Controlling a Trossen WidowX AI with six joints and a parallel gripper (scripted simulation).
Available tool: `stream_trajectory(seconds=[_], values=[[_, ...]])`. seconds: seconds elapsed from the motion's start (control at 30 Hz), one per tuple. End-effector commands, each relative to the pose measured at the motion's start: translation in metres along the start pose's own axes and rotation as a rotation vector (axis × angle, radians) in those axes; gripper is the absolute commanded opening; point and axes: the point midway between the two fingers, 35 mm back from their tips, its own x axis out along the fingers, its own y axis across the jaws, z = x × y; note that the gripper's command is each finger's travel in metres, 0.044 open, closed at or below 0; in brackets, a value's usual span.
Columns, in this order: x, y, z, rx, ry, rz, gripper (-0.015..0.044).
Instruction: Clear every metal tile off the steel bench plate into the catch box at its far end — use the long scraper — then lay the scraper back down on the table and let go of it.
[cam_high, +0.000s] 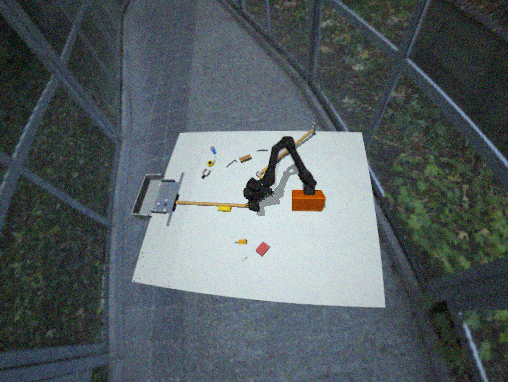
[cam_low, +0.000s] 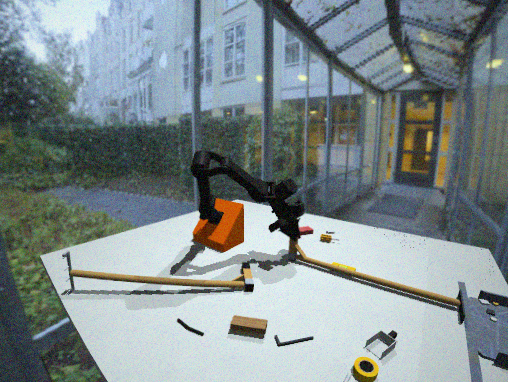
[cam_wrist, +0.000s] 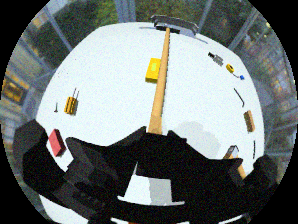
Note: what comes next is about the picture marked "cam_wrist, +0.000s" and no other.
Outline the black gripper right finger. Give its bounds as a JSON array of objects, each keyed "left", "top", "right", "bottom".
[{"left": 170, "top": 143, "right": 243, "bottom": 202}]

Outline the yellow ring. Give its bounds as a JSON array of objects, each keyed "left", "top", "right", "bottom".
[{"left": 226, "top": 63, "right": 234, "bottom": 73}]

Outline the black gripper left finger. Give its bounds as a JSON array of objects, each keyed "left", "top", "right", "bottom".
[{"left": 65, "top": 127, "right": 146, "bottom": 197}]

